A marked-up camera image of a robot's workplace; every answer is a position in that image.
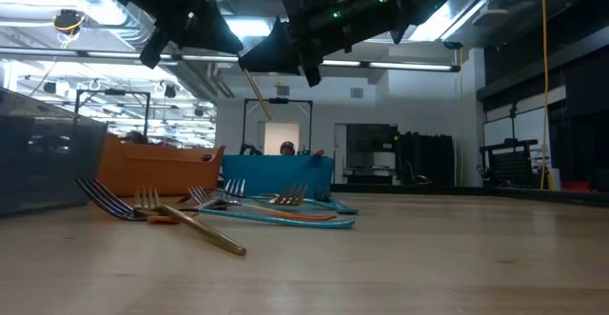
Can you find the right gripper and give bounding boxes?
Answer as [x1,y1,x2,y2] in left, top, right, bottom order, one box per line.
[237,0,401,88]

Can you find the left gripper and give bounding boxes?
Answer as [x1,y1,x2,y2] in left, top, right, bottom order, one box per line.
[139,0,245,69]

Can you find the blue plastic bin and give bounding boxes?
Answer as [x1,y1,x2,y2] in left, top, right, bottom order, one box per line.
[221,152,336,200]

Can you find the ceiling light strip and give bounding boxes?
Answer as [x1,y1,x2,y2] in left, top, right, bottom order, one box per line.
[321,59,461,72]
[0,47,239,64]

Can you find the dark shelf unit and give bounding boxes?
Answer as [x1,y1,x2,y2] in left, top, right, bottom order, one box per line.
[343,123,400,186]

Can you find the orange plastic bin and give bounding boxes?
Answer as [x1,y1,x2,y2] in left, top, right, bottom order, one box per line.
[94,132,227,198]

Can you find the black cabinet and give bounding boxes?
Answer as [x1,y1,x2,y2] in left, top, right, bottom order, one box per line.
[398,132,456,187]

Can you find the grey translucent plastic bin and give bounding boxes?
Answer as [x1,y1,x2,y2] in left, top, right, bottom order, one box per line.
[0,86,109,217]

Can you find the black pegboard cart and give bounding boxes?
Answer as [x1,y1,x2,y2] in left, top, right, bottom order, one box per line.
[479,137,540,188]

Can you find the white jug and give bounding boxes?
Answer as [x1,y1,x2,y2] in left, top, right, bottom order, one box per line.
[546,167,562,191]

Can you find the red bin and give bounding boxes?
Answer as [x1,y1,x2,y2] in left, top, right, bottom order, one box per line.
[560,179,593,193]

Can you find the black gantry frame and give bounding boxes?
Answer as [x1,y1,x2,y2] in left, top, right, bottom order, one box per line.
[242,98,314,157]
[73,89,152,138]

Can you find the yellow cord reel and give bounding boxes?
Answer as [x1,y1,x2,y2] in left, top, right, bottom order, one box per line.
[51,9,87,38]

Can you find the black aluminium table frame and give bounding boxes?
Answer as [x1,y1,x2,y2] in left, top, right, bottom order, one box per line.
[330,184,609,207]

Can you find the hanging yellow cord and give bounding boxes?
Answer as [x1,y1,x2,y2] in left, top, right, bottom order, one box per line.
[539,0,550,191]

